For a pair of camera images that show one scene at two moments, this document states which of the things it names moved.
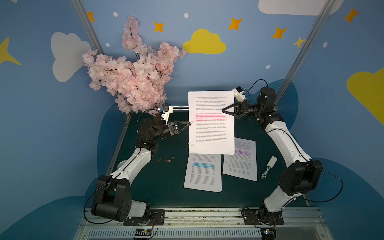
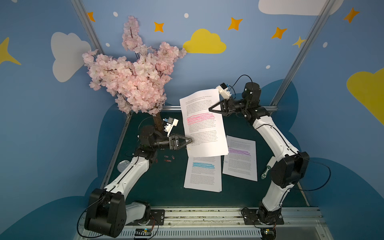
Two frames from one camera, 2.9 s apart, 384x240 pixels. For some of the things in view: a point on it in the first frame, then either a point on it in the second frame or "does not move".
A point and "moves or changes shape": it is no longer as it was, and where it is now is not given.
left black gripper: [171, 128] -> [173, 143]
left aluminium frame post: [87, 25] does not move
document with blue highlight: [204, 172] does not move
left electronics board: [143, 232] does not move
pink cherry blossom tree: [138, 80] does not move
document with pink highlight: [211, 130] moves or changes shape
